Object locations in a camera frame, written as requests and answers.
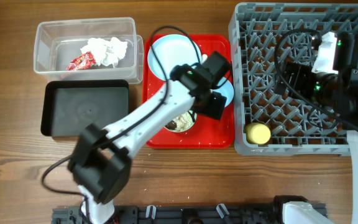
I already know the yellow plastic cup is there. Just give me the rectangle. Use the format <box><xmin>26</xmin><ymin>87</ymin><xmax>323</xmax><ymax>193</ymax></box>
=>
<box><xmin>245</xmin><ymin>123</ymin><xmax>271</xmax><ymax>145</ymax></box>

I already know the white tissue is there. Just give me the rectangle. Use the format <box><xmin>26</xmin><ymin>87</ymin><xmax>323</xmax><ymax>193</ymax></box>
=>
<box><xmin>80</xmin><ymin>37</ymin><xmax>128</xmax><ymax>67</ymax></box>

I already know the red candy wrapper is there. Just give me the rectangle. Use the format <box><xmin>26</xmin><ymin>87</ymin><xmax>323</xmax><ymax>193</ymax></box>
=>
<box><xmin>67</xmin><ymin>52</ymin><xmax>96</xmax><ymax>71</ymax></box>

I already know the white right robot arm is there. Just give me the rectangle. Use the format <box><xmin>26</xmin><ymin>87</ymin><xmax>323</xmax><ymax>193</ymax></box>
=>
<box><xmin>273</xmin><ymin>29</ymin><xmax>358</xmax><ymax>223</ymax></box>

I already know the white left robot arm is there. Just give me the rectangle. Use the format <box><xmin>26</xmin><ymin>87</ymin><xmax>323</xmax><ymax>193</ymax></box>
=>
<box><xmin>68</xmin><ymin>52</ymin><xmax>231</xmax><ymax>223</ymax></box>

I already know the grey plastic dishwasher rack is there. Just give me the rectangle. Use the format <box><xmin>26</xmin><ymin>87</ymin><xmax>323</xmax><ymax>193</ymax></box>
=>
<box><xmin>229</xmin><ymin>2</ymin><xmax>358</xmax><ymax>156</ymax></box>

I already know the light blue bowl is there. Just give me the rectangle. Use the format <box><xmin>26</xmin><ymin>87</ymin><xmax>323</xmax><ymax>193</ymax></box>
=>
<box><xmin>214</xmin><ymin>77</ymin><xmax>234</xmax><ymax>107</ymax></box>

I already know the red plastic tray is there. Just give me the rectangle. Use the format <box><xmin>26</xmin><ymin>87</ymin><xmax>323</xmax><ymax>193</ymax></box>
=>
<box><xmin>147</xmin><ymin>34</ymin><xmax>234</xmax><ymax>149</ymax></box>

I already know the green bowl with food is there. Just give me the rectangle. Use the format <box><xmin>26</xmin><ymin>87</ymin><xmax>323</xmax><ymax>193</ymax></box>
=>
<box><xmin>164</xmin><ymin>110</ymin><xmax>197</xmax><ymax>133</ymax></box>

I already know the white plastic spoon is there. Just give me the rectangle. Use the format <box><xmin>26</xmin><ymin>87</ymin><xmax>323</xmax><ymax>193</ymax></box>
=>
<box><xmin>201</xmin><ymin>54</ymin><xmax>208</xmax><ymax>63</ymax></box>

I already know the light blue plate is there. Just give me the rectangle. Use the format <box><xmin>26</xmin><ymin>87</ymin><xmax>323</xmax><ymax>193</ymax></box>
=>
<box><xmin>147</xmin><ymin>34</ymin><xmax>201</xmax><ymax>81</ymax></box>

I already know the black plastic tray bin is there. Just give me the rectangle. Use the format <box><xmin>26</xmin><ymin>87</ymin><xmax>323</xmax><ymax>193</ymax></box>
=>
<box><xmin>40</xmin><ymin>80</ymin><xmax>129</xmax><ymax>137</ymax></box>

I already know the clear plastic bin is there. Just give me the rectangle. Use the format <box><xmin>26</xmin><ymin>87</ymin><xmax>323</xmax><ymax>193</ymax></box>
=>
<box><xmin>34</xmin><ymin>17</ymin><xmax>144</xmax><ymax>84</ymax></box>

